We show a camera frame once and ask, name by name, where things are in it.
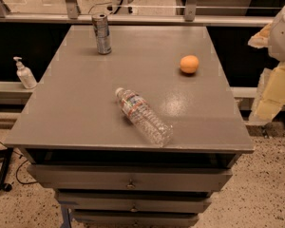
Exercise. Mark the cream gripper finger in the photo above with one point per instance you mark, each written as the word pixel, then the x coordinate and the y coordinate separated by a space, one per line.
pixel 260 39
pixel 270 95

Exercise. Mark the silver blue redbull can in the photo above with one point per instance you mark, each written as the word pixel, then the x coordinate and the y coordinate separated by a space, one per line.
pixel 102 34

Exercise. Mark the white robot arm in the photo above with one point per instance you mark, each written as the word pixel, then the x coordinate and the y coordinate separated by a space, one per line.
pixel 276 42

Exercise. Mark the orange fruit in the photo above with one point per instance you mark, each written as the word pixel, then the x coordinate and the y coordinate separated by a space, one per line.
pixel 189 64

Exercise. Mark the clear plastic water bottle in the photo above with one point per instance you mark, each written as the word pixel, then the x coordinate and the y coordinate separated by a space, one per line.
pixel 137 110

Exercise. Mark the grey drawer cabinet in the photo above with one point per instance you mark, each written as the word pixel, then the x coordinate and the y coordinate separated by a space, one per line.
pixel 142 136

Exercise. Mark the white pump dispenser bottle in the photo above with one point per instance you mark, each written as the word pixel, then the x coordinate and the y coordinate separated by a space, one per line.
pixel 24 74

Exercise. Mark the black stand leg with wheel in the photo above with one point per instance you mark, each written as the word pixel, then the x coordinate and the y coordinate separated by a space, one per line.
pixel 5 156

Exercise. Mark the metal window railing frame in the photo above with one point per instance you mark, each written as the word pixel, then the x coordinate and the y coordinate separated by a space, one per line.
pixel 149 12

